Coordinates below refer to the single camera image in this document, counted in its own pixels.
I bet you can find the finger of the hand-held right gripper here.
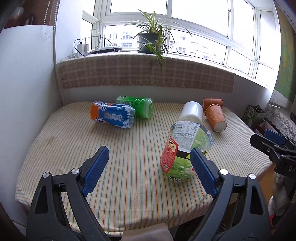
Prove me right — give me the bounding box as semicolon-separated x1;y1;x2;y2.
264;129;296;151
250;133;281;164

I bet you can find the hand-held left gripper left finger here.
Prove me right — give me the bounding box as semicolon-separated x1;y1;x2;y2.
26;146;110;241

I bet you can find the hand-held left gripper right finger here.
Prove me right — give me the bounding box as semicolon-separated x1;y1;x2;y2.
185;148;271;241

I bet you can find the orange paper cup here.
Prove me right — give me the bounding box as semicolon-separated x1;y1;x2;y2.
205;105;227;133
203;98;223;111

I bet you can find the white lace cloth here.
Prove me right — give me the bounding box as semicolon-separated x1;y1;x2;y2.
264;101;296;139

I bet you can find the green paper bag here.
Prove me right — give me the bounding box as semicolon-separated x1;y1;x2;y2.
242;105;266;127

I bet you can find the large green white-capped bottle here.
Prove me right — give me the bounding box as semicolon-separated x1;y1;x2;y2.
160;101;215;183

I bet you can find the striped tablecloth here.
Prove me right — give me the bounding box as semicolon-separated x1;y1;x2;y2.
14;101;273;237

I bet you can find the blue and orange bottle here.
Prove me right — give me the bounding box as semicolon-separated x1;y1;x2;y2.
90;101;136;129

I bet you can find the small green bottle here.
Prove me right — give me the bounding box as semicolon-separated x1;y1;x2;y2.
116;95;154;119

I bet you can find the white board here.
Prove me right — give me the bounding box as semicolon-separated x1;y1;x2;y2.
0;25;64;230

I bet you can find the plaid beige cloth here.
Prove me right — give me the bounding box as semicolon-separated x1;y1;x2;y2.
57;53;235;94

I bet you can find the dark round tray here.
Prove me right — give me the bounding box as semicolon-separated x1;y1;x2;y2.
89;46;122;54

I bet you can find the white charger plug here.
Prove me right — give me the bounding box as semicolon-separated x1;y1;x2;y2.
77;42;90;53

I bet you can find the potted spider plant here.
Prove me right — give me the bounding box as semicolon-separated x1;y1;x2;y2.
124;9;192;72

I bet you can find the green wall painting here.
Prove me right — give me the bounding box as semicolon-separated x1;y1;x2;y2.
274;6;296;103

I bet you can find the white window frame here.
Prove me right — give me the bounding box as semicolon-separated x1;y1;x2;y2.
80;0;282;88

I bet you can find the white charger with cables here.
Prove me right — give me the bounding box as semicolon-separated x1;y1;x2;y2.
73;29;119;50

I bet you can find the bead pull cord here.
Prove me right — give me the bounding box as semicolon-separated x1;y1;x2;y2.
44;0;58;38

